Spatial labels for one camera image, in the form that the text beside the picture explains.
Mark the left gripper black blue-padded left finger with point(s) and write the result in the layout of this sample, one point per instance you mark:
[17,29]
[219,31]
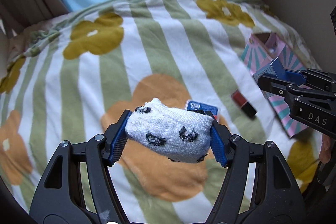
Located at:
[59,196]

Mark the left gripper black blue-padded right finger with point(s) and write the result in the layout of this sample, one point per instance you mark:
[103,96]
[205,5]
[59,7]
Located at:
[276,197]

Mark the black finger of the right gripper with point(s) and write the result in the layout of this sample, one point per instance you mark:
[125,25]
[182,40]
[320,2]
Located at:
[276,86]

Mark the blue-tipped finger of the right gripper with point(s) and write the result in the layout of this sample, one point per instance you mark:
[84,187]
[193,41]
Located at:
[295,77]

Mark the red black lipstick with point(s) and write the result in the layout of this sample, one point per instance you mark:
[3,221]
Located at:
[243,104]

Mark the pink patterned cardboard box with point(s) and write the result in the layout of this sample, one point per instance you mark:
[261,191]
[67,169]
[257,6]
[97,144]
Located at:
[267,54]

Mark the red blue plastic floss box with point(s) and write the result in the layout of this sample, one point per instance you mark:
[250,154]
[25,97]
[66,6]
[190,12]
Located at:
[192,105]

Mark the white panda sock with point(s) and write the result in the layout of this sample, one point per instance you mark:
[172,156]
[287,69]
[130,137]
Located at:
[180,135]

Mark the person's hand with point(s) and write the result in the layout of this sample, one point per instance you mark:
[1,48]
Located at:
[325,152]

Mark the floral striped green blanket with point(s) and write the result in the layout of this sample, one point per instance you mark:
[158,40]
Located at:
[77,78]

